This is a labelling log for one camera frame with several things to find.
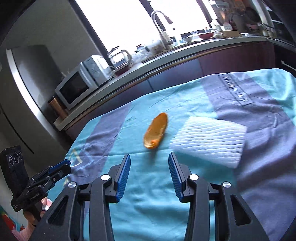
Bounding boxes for white foam fruit net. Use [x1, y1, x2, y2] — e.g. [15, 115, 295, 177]
[170, 116, 247, 169]

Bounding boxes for orange peel piece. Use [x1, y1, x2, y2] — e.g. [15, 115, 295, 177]
[143, 113, 168, 149]

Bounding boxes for chrome kitchen faucet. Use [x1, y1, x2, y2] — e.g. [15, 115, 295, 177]
[151, 11, 173, 50]

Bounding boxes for person's left hand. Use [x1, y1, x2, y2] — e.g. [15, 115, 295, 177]
[23, 197, 52, 235]

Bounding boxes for black box with dials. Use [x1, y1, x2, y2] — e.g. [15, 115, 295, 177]
[1, 146, 29, 198]

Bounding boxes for colourful packets on floor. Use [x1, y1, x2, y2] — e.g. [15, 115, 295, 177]
[0, 206, 25, 232]

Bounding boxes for silver refrigerator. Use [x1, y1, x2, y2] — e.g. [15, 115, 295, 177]
[1, 45, 72, 171]

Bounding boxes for teal patterned tablecloth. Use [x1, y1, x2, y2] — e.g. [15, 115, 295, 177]
[46, 68, 296, 241]

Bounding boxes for white microwave oven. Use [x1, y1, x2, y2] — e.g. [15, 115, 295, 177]
[55, 55, 113, 110]

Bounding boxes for glass electric kettle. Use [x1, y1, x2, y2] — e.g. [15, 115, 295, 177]
[107, 46, 132, 72]

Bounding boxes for red bowl on counter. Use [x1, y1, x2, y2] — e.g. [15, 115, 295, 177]
[198, 33, 214, 40]

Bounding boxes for dark base cabinets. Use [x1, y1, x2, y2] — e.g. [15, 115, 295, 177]
[64, 42, 295, 140]

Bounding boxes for window with dark frame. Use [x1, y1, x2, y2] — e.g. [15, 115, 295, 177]
[69, 1, 217, 55]

